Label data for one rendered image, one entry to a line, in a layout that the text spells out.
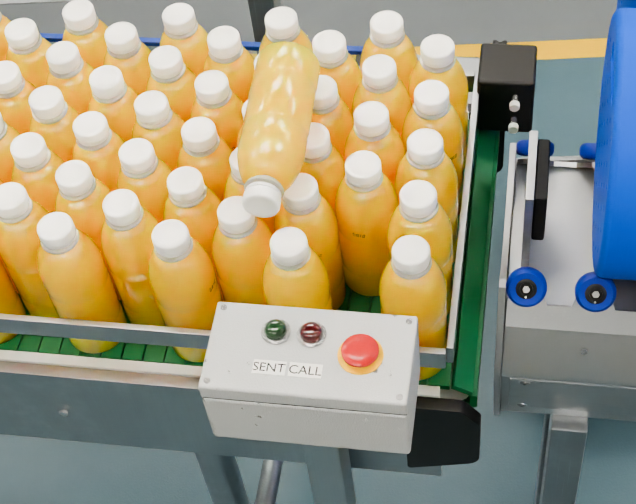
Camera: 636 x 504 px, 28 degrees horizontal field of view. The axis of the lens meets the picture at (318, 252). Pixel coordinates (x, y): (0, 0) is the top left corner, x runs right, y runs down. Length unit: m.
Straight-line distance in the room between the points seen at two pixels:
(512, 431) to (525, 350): 0.95
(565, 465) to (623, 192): 0.63
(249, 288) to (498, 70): 0.43
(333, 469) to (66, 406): 0.36
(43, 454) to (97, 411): 0.96
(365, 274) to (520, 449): 1.01
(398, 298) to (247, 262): 0.17
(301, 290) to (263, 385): 0.15
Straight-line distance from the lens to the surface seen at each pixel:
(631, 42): 1.27
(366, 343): 1.19
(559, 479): 1.82
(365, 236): 1.38
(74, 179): 1.38
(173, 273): 1.32
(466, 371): 1.42
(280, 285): 1.30
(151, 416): 1.52
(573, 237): 1.50
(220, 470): 1.64
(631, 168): 1.23
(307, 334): 1.20
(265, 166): 1.27
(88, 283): 1.38
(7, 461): 2.52
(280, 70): 1.34
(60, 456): 2.49
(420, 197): 1.30
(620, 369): 1.48
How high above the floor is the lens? 2.12
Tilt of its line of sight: 53 degrees down
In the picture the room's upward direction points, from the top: 8 degrees counter-clockwise
